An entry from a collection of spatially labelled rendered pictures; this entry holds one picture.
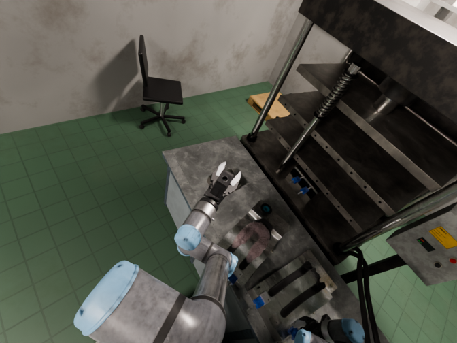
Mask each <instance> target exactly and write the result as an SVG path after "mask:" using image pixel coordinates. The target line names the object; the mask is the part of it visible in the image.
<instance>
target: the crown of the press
mask: <svg viewBox="0 0 457 343"><path fill-rule="evenodd" d="M298 12H299V13H300V14H302V15H303V16H304V17H306V18H308V19H309V20H310V21H312V22H313V23H314V24H316V25H318V26H319V27H320V28H321V29H323V30H324V31H326V32H327V33H328V34H330V35H332V36H333V37H334V38H335V39H337V40H338V41H340V42H341V43H342V44H344V45H345V46H347V47H348V48H349V49H351V50H353V51H354V52H355V53H356V54H358V55H359V56H361V57H362V58H363V59H365V60H366V61H368V62H369V63H370V64H372V65H374V66H375V67H376V68H378V69H379V70H380V71H382V72H384V73H385V74H386V75H387V77H386V78H385V79H384V80H383V81H382V83H381V84H380V85H379V90H380V91H381V92H382V94H381V95H380V97H379V98H378V99H377V100H376V101H375V102H374V103H373V107H374V108H375V109H376V110H377V111H378V112H380V113H382V114H385V115H389V114H390V113H391V112H392V111H393V110H394V109H395V108H396V107H397V106H398V105H399V104H400V105H403V106H410V105H412V104H413V103H414V102H415V101H416V100H417V99H418V98H420V99H421V100H422V101H424V102H425V103H427V104H428V105H429V106H431V107H432V108H434V109H435V110H436V111H438V112H439V113H441V114H442V115H444V116H445V117H446V118H448V119H450V120H451V121H452V122H453V123H455V124H456V125H457V28H455V27H453V26H451V25H449V24H447V23H445V22H443V21H441V20H439V19H437V18H435V17H433V16H431V15H430V14H427V13H426V12H423V11H422V10H419V9H418V8H416V7H414V6H412V5H410V4H408V3H406V2H404V1H402V0H303V1H302V4H301V6H300V8H299V10H298Z"/></svg>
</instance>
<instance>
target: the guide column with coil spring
mask: <svg viewBox="0 0 457 343"><path fill-rule="evenodd" d="M361 68H362V66H361V65H360V64H358V63H356V62H353V63H352V64H351V65H350V67H349V69H348V72H349V73H351V74H353V75H356V74H357V73H358V72H359V71H360V69H361ZM342 79H343V80H345V81H347V82H351V80H348V79H346V78H344V77H342ZM339 82H340V83H342V84H344V85H347V86H348V85H349V84H347V83H345V82H343V81H341V80H340V81H339ZM337 86H338V87H340V88H344V89H346V88H347V87H344V86H342V85H340V84H337ZM335 90H337V91H339V92H343V90H341V89H338V88H337V87H335ZM332 92H333V93H334V94H336V95H341V93H337V92H335V91H334V90H333V91H332ZM330 96H332V97H334V98H339V97H337V96H335V95H333V94H332V93H331V94H330ZM320 121H321V120H319V119H317V118H316V117H315V116H314V117H313V118H312V120H311V121H310V123H309V124H308V125H307V127H306V128H305V130H304V131H303V132H302V134H301V135H300V136H299V138H298V140H297V141H296V142H295V143H294V145H293V146H292V148H291V149H290V150H289V152H288V153H287V155H286V156H285V157H284V159H283V160H282V162H281V163H280V164H279V165H278V167H277V169H276V170H275V172H276V173H277V174H281V173H282V171H283V170H284V168H285V167H286V166H287V164H289V162H290V161H291V159H292V158H293V156H294V155H295V154H296V153H297V152H298V150H299V149H300V147H301V146H302V145H303V144H304V143H305V141H306V140H307V138H308V137H309V136H310V135H311V133H312V132H313V131H314V129H315V128H316V127H317V126H318V124H319V123H320Z"/></svg>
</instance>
